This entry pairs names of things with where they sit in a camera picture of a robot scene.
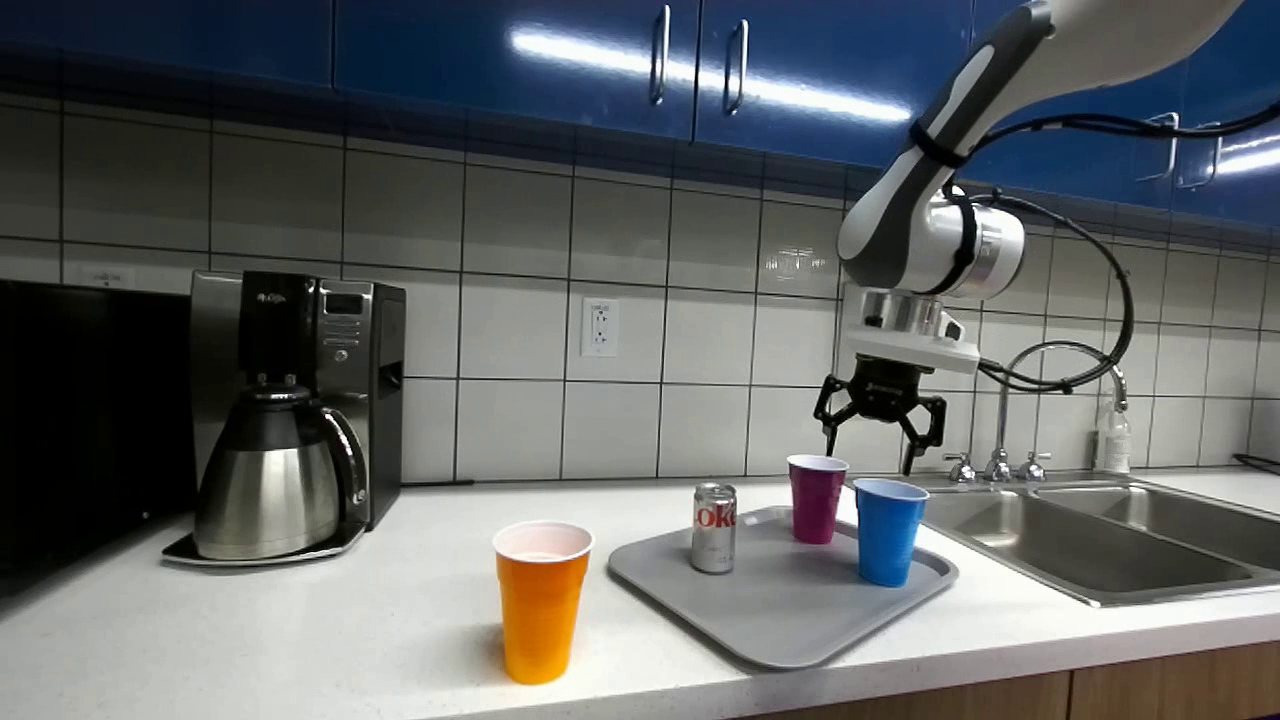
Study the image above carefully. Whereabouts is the black microwave oven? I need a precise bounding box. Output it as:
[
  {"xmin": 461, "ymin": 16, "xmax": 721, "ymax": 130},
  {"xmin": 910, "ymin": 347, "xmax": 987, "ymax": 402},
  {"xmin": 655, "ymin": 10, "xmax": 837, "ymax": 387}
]
[{"xmin": 0, "ymin": 278, "xmax": 199, "ymax": 593}]

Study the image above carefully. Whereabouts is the purple plastic cup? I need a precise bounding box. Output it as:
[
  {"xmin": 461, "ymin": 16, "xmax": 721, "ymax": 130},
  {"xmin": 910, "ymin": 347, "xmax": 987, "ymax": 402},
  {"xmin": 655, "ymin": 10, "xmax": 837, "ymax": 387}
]
[{"xmin": 783, "ymin": 452, "xmax": 854, "ymax": 549}]

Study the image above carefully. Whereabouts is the stainless steel coffee carafe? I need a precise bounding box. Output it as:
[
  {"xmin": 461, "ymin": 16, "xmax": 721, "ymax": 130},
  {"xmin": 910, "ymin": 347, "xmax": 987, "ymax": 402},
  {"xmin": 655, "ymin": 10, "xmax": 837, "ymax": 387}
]
[{"xmin": 193, "ymin": 394, "xmax": 370, "ymax": 562}]

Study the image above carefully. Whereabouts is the wooden lower cabinet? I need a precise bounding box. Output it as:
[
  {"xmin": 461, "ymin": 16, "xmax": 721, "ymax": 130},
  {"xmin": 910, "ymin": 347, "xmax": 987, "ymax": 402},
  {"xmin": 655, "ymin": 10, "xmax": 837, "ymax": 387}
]
[{"xmin": 744, "ymin": 636, "xmax": 1280, "ymax": 720}]

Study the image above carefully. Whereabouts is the chrome gooseneck faucet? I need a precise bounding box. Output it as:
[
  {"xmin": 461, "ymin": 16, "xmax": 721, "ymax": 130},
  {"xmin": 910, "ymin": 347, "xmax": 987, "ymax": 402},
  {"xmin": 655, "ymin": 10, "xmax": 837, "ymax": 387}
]
[{"xmin": 987, "ymin": 337, "xmax": 1132, "ymax": 483}]

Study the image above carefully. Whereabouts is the blue glossy upper cabinet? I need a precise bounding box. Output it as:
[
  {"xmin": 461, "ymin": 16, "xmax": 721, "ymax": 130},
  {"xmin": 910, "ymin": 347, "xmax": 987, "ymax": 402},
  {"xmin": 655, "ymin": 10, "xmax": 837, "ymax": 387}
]
[{"xmin": 0, "ymin": 0, "xmax": 1280, "ymax": 239}]

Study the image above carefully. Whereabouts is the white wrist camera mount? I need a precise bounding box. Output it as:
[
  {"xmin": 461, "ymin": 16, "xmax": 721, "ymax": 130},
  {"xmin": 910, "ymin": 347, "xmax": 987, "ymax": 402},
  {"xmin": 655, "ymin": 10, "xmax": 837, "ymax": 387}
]
[{"xmin": 847, "ymin": 283, "xmax": 987, "ymax": 382}]

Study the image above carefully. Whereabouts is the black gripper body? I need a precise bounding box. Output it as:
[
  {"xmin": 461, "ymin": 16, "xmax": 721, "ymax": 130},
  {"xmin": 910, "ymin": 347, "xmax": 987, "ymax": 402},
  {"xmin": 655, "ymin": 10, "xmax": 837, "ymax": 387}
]
[{"xmin": 842, "ymin": 358, "xmax": 932, "ymax": 426}]

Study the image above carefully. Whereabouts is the black steel coffee maker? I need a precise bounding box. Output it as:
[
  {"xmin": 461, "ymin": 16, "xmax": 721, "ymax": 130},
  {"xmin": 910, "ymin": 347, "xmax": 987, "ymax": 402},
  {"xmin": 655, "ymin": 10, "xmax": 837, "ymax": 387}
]
[{"xmin": 162, "ymin": 268, "xmax": 408, "ymax": 572}]

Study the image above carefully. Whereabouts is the white wall power outlet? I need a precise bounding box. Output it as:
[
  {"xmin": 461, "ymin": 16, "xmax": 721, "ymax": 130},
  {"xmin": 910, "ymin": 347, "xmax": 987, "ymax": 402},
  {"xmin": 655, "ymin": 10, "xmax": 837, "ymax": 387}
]
[{"xmin": 579, "ymin": 292, "xmax": 624, "ymax": 362}]

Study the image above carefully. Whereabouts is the clear soap bottle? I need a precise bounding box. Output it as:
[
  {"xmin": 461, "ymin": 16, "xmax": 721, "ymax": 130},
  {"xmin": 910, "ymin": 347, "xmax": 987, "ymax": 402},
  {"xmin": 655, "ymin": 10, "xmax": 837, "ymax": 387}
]
[{"xmin": 1091, "ymin": 396, "xmax": 1138, "ymax": 479}]

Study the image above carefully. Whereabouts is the silver red soda can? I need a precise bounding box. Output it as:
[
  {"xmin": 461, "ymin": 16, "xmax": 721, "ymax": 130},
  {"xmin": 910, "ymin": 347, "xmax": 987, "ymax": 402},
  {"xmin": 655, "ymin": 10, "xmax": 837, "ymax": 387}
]
[{"xmin": 688, "ymin": 479, "xmax": 739, "ymax": 582}]

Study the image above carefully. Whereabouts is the grey plastic tray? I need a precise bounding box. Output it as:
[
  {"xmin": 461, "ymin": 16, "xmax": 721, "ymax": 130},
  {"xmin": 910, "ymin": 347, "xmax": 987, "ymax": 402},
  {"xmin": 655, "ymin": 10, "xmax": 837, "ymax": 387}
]
[{"xmin": 606, "ymin": 501, "xmax": 961, "ymax": 678}]

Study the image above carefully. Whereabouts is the orange plastic cup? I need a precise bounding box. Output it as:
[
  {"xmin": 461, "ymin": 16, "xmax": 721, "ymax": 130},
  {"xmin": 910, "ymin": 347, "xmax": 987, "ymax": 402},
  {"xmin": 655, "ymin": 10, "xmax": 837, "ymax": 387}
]
[{"xmin": 491, "ymin": 518, "xmax": 599, "ymax": 687}]

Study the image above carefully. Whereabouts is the blue plastic cup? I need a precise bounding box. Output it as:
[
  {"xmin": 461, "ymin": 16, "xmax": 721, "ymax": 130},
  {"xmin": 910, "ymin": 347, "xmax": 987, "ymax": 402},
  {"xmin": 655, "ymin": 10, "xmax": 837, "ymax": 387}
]
[{"xmin": 854, "ymin": 477, "xmax": 932, "ymax": 593}]

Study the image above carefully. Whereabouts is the stainless steel double sink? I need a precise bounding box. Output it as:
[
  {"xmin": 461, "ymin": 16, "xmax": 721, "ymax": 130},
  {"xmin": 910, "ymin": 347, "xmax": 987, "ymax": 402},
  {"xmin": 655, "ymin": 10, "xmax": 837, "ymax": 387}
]
[{"xmin": 917, "ymin": 472, "xmax": 1280, "ymax": 612}]

